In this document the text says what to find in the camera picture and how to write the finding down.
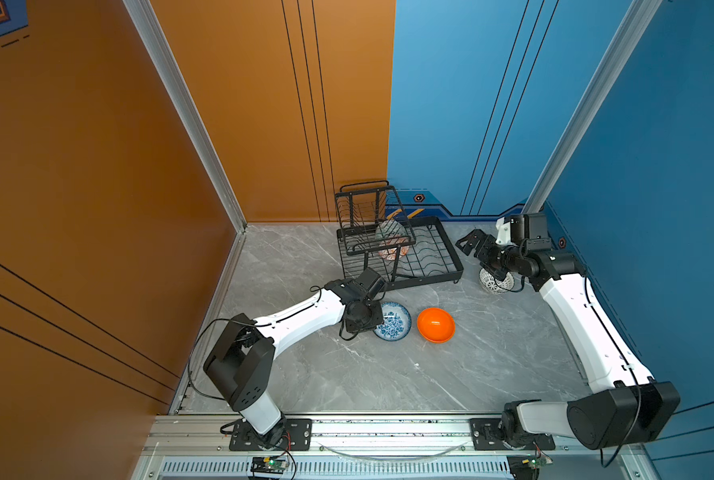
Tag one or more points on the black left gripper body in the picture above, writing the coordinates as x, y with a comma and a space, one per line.
371, 317

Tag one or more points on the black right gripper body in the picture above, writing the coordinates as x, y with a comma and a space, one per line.
495, 258

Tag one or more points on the blue patterned bowl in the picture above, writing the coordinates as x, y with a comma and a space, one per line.
397, 322

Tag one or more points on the red patterned ceramic bowl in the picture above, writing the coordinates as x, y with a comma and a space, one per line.
392, 249

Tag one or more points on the green patterned ceramic bowl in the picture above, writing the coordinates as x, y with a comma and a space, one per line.
391, 230

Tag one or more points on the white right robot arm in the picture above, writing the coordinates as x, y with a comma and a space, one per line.
627, 404

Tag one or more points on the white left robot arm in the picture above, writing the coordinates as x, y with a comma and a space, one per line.
240, 362

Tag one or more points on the white lattice patterned bowl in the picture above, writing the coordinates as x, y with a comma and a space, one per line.
491, 283

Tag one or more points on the orange plastic bowl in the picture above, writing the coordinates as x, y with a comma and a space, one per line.
436, 325

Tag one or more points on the green circuit board left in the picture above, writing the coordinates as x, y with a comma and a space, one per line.
270, 468

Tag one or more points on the circuit board right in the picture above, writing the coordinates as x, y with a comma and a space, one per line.
528, 468

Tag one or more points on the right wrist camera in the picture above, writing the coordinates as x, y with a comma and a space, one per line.
504, 234

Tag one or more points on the black wire dish rack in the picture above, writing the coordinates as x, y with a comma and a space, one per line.
361, 207

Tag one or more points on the aluminium corner post right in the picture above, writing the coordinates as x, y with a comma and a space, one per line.
625, 40

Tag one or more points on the aluminium corner post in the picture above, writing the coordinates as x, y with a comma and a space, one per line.
149, 29
625, 40

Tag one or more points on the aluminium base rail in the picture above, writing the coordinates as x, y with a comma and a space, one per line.
374, 446

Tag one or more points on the aluminium corner post left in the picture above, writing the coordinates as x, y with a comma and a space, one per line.
149, 29

